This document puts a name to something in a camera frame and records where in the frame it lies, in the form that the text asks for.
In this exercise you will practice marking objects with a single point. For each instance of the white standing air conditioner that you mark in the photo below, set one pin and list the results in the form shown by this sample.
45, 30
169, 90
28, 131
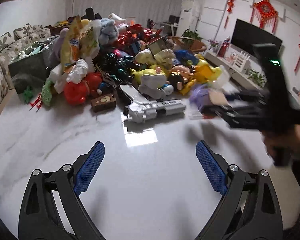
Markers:
190, 10

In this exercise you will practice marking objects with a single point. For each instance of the black television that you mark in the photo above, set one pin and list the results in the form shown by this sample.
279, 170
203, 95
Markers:
246, 35

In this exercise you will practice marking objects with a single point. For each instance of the potted green plant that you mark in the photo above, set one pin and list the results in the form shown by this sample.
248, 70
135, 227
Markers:
191, 36

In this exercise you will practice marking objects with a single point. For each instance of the purple octopus toy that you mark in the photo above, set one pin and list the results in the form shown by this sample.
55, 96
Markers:
205, 97

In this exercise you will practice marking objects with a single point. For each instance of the red plastic toy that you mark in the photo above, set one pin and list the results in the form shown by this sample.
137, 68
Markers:
77, 94

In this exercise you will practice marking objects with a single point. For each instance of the blue plush toy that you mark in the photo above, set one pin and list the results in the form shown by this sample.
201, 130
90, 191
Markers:
108, 33

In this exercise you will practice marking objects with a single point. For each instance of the right hand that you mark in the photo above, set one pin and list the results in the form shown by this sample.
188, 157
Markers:
289, 141

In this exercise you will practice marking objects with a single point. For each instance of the orange snack bag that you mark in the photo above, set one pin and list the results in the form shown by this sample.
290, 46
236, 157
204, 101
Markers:
70, 47

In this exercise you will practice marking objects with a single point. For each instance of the red chinese knot decoration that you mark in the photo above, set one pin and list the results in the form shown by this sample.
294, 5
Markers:
265, 14

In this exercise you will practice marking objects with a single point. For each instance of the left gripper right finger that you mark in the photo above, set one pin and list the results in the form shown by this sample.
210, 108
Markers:
249, 207

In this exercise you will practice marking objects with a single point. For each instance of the floral patterned sofa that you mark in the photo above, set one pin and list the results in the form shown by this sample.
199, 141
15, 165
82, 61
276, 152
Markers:
11, 44

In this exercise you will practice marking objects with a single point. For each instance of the grey dinosaur figure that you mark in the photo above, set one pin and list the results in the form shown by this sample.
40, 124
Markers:
151, 85

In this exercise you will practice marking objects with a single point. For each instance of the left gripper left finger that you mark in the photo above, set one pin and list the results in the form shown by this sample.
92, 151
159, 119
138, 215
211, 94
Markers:
39, 217

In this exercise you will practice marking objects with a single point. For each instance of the wooden armchair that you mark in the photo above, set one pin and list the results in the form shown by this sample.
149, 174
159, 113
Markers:
196, 48

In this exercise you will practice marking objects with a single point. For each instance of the yellow plastic toy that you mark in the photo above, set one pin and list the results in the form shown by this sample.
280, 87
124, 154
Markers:
204, 73

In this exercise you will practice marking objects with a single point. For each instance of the silver toy pistol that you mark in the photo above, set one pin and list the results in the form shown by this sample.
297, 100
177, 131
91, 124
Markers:
141, 109

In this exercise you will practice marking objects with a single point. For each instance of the black green monster figure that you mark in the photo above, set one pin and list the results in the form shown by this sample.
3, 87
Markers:
115, 68

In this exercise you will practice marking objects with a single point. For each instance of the brown wooden block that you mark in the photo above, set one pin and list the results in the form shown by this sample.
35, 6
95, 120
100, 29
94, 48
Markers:
104, 102

